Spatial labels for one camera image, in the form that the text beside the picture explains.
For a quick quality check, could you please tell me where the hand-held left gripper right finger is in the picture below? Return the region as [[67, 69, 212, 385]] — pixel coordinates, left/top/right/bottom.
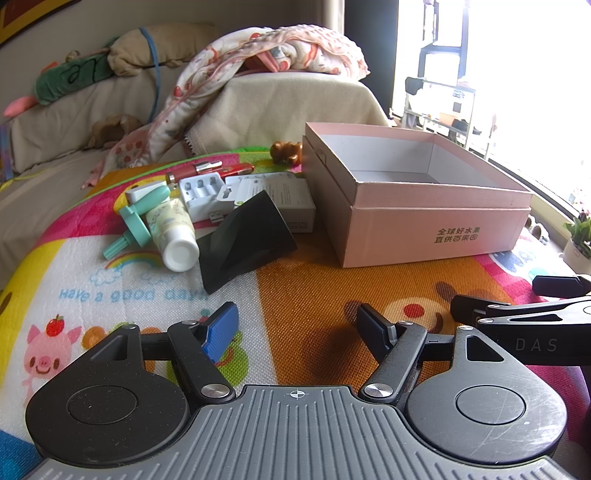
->
[[355, 302, 507, 409]]

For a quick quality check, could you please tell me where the mint green plastic gadget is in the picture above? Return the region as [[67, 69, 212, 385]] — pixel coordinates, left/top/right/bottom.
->
[[102, 181, 173, 260]]

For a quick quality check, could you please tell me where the white product box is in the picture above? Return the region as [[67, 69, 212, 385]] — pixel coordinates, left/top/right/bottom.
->
[[249, 173, 317, 234]]

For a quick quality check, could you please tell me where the floral blanket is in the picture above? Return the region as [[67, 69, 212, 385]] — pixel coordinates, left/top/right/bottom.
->
[[82, 25, 371, 190]]

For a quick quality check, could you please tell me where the pink plush toy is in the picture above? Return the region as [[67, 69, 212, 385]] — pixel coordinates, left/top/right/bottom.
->
[[4, 95, 36, 117]]

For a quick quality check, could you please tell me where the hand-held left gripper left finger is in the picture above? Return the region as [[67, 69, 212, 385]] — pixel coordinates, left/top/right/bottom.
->
[[108, 302, 241, 406]]

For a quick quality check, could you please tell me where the brown bear figurine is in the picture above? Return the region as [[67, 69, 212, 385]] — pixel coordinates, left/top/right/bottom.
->
[[270, 140, 304, 165]]

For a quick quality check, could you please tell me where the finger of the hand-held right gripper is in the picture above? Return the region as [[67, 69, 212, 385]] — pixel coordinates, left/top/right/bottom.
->
[[532, 274, 591, 299], [450, 294, 591, 331]]

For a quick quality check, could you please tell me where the beige plush pillow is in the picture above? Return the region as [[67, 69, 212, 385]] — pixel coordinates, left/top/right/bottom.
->
[[108, 25, 219, 77]]

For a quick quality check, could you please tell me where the brown plush toy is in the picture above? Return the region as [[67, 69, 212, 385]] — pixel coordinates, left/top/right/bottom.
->
[[87, 114, 145, 149]]

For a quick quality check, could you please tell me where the colourful cartoon play mat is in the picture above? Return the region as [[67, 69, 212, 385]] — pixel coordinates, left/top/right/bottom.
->
[[0, 145, 591, 480]]

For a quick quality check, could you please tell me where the white flat package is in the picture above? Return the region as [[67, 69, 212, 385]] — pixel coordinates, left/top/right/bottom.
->
[[217, 174, 262, 206]]

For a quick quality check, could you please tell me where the framed wall picture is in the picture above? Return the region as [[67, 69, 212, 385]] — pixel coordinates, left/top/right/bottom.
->
[[0, 0, 80, 43]]

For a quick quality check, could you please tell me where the black pouch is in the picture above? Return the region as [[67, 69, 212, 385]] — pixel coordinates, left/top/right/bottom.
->
[[198, 189, 299, 295]]

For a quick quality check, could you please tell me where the metal rack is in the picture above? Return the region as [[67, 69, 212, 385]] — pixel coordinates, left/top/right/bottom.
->
[[390, 44, 498, 149]]

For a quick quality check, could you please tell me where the blue cord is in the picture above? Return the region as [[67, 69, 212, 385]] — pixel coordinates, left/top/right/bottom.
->
[[137, 26, 163, 126]]

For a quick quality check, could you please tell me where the beige sofa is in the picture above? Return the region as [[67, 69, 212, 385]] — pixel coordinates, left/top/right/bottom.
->
[[0, 23, 394, 278]]

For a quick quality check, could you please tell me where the pink cardboard box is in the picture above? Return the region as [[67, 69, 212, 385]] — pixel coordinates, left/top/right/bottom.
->
[[302, 121, 534, 269]]

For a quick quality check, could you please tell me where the potted plant in white pot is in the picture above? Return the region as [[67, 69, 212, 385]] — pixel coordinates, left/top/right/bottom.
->
[[560, 209, 591, 278]]

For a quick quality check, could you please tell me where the white battery charger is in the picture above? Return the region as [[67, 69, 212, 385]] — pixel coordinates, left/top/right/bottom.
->
[[178, 172, 232, 223]]

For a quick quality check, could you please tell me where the green plush toy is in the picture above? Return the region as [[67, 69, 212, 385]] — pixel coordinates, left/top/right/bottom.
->
[[35, 48, 117, 106]]

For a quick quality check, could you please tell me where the red pocket tool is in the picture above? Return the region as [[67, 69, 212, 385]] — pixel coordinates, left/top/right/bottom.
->
[[166, 162, 256, 184]]

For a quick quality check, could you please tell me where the white lotion tube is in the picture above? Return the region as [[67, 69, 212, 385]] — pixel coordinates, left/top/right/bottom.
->
[[145, 196, 201, 273]]

